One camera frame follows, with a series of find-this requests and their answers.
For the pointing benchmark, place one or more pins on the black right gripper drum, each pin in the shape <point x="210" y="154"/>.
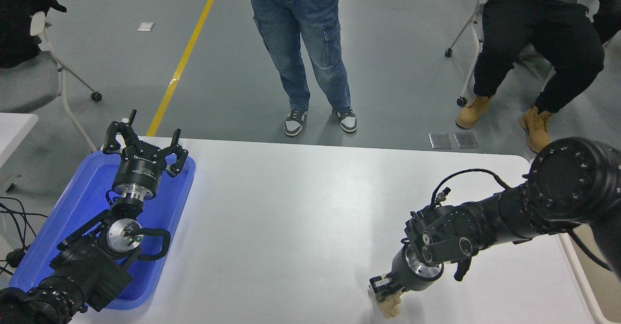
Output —
<point x="405" y="278"/>

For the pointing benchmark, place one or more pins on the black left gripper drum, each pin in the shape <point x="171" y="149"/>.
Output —
<point x="138" y="172"/>

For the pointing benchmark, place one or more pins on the tan paper ball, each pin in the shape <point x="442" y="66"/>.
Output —
<point x="390" y="308"/>

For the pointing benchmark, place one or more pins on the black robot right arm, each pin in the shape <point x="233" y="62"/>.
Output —
<point x="567" y="183"/>

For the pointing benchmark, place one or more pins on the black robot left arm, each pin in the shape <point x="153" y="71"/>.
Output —
<point x="92" y="266"/>

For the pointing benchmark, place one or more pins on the blue plastic tray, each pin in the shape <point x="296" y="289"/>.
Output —
<point x="77" y="202"/>

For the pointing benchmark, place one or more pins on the small white side table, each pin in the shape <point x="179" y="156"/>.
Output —
<point x="14" y="130"/>

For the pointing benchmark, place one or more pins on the silver floor plate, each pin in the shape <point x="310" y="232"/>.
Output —
<point x="440" y="141"/>
<point x="465" y="140"/>

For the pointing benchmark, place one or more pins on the black garment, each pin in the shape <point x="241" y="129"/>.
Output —
<point x="19" y="13"/>

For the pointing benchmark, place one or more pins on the standing person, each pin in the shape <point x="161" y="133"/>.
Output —
<point x="291" y="23"/>

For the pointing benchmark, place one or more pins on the large pale bin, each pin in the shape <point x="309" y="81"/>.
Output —
<point x="594" y="292"/>

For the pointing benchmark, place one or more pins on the seated person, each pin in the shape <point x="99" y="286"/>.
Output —
<point x="533" y="33"/>

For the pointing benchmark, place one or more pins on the grey seat white frame chair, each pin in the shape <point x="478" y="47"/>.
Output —
<point x="24" y="81"/>

